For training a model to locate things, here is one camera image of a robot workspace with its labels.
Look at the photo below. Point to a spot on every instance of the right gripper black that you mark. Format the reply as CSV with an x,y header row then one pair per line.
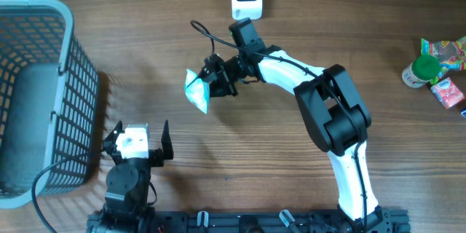
x,y
218,81

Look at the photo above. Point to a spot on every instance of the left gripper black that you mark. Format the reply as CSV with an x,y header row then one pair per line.
x,y
158,156

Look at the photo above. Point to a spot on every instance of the mint wet wipes pack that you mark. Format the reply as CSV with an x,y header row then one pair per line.
x,y
197,91

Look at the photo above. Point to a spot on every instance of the green lid plastic jar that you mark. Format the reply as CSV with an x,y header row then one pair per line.
x,y
421,71

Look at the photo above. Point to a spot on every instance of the green Haribo candy bag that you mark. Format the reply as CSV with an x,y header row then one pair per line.
x,y
451,55

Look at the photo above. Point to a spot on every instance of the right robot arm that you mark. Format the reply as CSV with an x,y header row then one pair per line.
x,y
333,112

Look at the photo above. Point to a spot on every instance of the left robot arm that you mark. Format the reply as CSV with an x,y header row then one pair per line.
x,y
126,207

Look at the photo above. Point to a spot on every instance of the grey plastic mesh basket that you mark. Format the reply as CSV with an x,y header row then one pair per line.
x,y
49,94

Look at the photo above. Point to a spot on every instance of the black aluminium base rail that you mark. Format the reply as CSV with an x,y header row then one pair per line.
x,y
382,220

